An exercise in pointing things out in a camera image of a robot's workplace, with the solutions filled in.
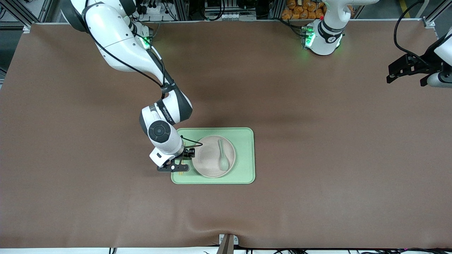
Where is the beige round plate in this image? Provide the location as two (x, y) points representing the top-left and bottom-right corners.
(192, 135), (236, 178)

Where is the pale green plastic spoon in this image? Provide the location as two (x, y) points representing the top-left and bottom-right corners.
(218, 139), (230, 171)

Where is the light green rectangular tray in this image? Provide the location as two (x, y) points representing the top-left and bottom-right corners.
(171, 127), (255, 185)

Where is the orange packaged goods pile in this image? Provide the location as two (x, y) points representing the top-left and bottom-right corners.
(281, 0), (355, 20)

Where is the white terminal strip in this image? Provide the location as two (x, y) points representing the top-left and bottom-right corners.
(205, 12), (256, 21)

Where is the white power strip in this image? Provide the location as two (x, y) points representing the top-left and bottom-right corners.
(136, 0), (170, 14)

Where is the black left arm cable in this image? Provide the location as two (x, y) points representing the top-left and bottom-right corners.
(393, 0), (424, 57)

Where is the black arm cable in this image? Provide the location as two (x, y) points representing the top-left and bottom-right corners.
(393, 0), (424, 57)
(85, 0), (204, 147)

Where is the aluminium frame strut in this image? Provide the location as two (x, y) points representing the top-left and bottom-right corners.
(0, 0), (53, 32)
(422, 0), (452, 29)

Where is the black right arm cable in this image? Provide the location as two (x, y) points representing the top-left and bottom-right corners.
(85, 0), (204, 147)

